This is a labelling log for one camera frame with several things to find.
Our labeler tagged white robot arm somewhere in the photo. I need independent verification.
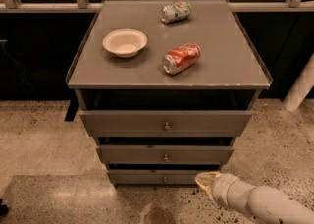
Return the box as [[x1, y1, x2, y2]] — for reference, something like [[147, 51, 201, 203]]
[[195, 172, 314, 224]]

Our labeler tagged grey drawer cabinet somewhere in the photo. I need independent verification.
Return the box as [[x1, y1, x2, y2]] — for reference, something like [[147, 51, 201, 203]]
[[67, 1, 272, 172]]

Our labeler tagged grey top drawer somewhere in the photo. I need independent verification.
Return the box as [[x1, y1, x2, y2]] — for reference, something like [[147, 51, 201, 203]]
[[80, 110, 252, 138]]

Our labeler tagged red soda can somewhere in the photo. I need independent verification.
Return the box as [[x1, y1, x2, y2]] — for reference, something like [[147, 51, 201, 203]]
[[163, 43, 201, 75]]

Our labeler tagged white pillar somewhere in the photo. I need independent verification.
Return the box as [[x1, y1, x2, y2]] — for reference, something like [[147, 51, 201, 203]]
[[283, 53, 314, 112]]

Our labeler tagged white paper bowl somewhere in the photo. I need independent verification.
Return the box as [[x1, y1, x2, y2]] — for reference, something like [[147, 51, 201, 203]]
[[102, 29, 148, 58]]

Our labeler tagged green white soda can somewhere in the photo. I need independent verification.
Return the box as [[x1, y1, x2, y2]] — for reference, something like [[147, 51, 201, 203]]
[[160, 2, 191, 24]]

